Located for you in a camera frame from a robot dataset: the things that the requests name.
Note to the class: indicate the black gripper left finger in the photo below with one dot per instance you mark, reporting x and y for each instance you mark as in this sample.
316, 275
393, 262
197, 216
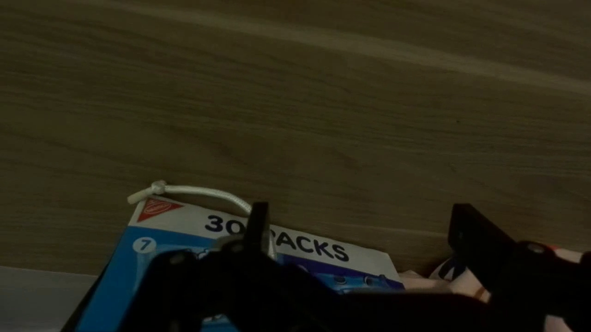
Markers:
203, 288

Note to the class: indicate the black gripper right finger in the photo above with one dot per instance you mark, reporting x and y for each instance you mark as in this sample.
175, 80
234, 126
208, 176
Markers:
486, 251

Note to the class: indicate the blue snack cardboard box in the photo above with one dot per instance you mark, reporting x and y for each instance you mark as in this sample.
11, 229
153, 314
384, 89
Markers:
177, 224

